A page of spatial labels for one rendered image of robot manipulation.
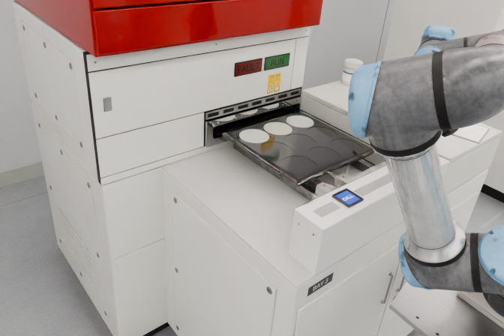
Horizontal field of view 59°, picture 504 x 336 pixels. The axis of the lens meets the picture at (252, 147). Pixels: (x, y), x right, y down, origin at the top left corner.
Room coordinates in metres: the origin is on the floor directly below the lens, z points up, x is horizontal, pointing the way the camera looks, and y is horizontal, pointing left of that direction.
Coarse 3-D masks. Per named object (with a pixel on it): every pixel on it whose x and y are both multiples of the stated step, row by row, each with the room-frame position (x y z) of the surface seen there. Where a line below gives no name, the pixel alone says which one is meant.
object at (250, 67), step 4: (256, 60) 1.45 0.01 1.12; (260, 60) 1.46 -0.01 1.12; (236, 64) 1.39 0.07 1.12; (240, 64) 1.40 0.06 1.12; (244, 64) 1.42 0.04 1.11; (248, 64) 1.43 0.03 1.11; (252, 64) 1.44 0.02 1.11; (256, 64) 1.45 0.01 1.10; (260, 64) 1.46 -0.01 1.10; (236, 68) 1.39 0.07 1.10; (240, 68) 1.41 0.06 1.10; (244, 68) 1.42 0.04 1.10; (248, 68) 1.43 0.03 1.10; (252, 68) 1.44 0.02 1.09; (256, 68) 1.45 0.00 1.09; (260, 68) 1.46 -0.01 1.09; (236, 72) 1.40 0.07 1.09; (240, 72) 1.41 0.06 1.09; (244, 72) 1.42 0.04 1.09; (248, 72) 1.43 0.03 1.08
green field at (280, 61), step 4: (276, 56) 1.51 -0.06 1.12; (280, 56) 1.52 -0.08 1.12; (284, 56) 1.54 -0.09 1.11; (288, 56) 1.55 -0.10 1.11; (268, 60) 1.49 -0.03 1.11; (272, 60) 1.50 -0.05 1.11; (276, 60) 1.51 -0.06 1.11; (280, 60) 1.53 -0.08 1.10; (284, 60) 1.54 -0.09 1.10; (288, 60) 1.55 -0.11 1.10; (268, 64) 1.49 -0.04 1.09; (272, 64) 1.50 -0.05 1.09; (276, 64) 1.51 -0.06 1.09; (280, 64) 1.53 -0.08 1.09; (284, 64) 1.54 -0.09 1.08; (268, 68) 1.49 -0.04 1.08
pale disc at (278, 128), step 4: (268, 124) 1.42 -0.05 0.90; (272, 124) 1.42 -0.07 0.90; (276, 124) 1.42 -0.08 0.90; (280, 124) 1.42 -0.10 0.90; (284, 124) 1.43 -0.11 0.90; (264, 128) 1.38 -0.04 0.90; (268, 128) 1.39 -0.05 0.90; (272, 128) 1.39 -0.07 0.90; (276, 128) 1.39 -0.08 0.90; (280, 128) 1.39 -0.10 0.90; (284, 128) 1.40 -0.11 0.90; (288, 128) 1.40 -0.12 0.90; (268, 132) 1.36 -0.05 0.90; (272, 132) 1.36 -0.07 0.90; (276, 132) 1.36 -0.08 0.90; (280, 132) 1.36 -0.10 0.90; (284, 132) 1.37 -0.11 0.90; (288, 132) 1.37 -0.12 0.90
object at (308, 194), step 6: (234, 144) 1.37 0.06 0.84; (240, 150) 1.34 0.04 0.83; (246, 156) 1.31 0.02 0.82; (252, 156) 1.29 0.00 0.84; (258, 162) 1.27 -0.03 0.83; (264, 168) 1.24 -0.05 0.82; (270, 168) 1.22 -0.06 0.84; (276, 174) 1.20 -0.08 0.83; (282, 180) 1.18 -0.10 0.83; (288, 180) 1.16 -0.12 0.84; (294, 186) 1.14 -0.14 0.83; (300, 186) 1.12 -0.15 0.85; (306, 186) 1.12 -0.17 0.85; (300, 192) 1.12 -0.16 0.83; (306, 192) 1.10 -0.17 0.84; (312, 192) 1.09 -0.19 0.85; (306, 198) 1.10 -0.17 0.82; (312, 198) 1.08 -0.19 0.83
